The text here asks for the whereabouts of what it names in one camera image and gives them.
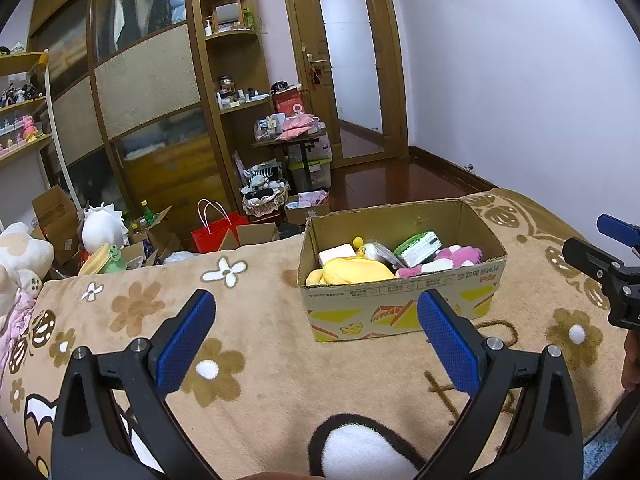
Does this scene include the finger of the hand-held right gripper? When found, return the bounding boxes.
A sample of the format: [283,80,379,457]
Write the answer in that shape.
[597,214,640,250]
[561,237,628,286]

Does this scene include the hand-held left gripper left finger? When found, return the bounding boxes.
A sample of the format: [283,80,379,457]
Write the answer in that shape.
[51,288,217,480]

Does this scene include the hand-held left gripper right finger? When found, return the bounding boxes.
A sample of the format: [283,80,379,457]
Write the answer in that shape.
[416,288,585,480]

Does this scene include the printed cardboard box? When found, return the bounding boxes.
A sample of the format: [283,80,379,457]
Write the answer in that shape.
[298,198,508,343]

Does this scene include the pink plush toy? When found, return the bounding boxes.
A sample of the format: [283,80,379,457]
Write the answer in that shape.
[397,245,483,278]

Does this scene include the green tissue packet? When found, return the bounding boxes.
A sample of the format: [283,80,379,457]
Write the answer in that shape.
[393,231,443,268]

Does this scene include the yellow plush toy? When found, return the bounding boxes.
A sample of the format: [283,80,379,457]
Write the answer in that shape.
[306,255,396,286]

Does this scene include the pink white roll cake plush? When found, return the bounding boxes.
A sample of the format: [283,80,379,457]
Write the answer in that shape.
[318,243,357,266]

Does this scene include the person's right hand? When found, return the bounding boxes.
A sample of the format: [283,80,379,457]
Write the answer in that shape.
[621,332,640,393]

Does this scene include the brown flower printed blanket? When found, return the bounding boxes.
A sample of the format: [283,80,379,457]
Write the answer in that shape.
[0,188,631,480]

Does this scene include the red gift bag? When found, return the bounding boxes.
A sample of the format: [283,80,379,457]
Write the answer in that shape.
[191,199,249,255]

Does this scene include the cardboard box with bottles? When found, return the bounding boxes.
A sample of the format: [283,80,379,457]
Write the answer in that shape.
[127,205,181,266]

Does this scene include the green frog plush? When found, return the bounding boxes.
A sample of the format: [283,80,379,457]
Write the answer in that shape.
[77,242,123,276]

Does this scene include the plain cardboard box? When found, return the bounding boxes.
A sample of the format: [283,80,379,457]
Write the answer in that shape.
[220,222,280,252]

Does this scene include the white haired plush doll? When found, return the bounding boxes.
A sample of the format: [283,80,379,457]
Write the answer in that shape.
[81,203,129,253]

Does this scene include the wicker basket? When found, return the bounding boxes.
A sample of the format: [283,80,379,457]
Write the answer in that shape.
[242,185,291,218]

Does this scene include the pink frilly cloth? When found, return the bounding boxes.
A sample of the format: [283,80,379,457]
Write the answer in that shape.
[0,285,38,351]

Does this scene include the striped plush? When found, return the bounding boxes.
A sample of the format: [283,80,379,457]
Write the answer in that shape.
[245,164,283,188]

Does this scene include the white bear plush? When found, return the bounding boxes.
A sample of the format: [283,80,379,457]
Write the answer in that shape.
[0,222,55,311]

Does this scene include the open brown cardboard box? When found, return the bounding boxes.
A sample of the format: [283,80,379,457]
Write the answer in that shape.
[31,186,83,266]

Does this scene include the clear plastic storage box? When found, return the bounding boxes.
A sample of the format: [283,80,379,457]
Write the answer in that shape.
[289,157,333,188]

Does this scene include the small side table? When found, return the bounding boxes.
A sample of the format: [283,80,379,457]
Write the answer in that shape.
[251,132,326,196]

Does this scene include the wooden corner shelf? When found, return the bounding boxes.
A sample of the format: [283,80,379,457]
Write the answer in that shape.
[190,0,273,211]

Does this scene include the white curved pole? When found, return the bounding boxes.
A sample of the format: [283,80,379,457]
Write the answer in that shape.
[44,60,78,206]

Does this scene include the pink packets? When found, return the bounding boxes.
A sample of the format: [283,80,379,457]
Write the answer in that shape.
[276,115,321,142]

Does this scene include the red box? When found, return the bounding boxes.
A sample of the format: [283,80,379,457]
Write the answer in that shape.
[272,87,306,117]

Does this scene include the wooden wardrobe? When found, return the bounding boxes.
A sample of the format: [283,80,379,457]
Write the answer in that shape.
[27,0,241,241]

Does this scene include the wooden door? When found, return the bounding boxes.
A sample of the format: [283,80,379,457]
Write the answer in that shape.
[280,0,408,168]

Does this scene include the wooden wall shelf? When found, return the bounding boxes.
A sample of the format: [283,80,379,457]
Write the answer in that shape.
[0,50,53,161]

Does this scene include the picture frame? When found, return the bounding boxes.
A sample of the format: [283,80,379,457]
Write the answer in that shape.
[212,0,243,31]

